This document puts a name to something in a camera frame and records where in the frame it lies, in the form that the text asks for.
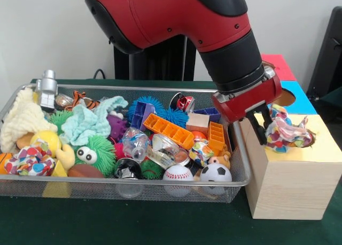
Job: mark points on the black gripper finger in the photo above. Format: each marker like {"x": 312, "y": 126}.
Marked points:
{"x": 266, "y": 114}
{"x": 257, "y": 130}

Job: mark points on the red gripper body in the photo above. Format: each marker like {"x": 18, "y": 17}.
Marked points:
{"x": 251, "y": 101}

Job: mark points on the polka-dot cloth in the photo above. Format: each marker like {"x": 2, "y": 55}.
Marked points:
{"x": 29, "y": 162}
{"x": 288, "y": 135}

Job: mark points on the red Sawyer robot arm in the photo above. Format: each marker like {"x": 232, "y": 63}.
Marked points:
{"x": 173, "y": 15}

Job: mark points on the wooden box with three holes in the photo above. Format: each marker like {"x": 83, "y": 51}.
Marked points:
{"x": 288, "y": 191}

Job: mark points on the short orange toy brick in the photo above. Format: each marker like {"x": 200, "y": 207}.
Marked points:
{"x": 216, "y": 135}

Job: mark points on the soccer ball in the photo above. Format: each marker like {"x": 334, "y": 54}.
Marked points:
{"x": 216, "y": 173}

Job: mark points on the dark green table cloth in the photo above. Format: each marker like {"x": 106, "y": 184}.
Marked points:
{"x": 133, "y": 223}
{"x": 334, "y": 101}

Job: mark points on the black upright panel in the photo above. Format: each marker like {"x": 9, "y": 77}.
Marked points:
{"x": 328, "y": 55}

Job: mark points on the long orange toy brick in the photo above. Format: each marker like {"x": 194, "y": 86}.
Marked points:
{"x": 168, "y": 130}

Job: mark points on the baseball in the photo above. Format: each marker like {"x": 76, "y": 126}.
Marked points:
{"x": 177, "y": 174}

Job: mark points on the green spiky toy with eyes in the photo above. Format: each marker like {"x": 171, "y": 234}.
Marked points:
{"x": 100, "y": 151}

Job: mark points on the mint green cloth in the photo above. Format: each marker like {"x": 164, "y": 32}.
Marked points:
{"x": 82, "y": 122}

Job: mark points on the silver toy robot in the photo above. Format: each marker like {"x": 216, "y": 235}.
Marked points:
{"x": 48, "y": 93}

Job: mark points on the yellow ball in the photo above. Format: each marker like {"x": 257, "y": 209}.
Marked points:
{"x": 46, "y": 138}

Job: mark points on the cream knitted cloth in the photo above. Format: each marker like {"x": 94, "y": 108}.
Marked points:
{"x": 24, "y": 119}

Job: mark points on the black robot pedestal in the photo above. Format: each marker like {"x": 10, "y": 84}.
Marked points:
{"x": 160, "y": 63}

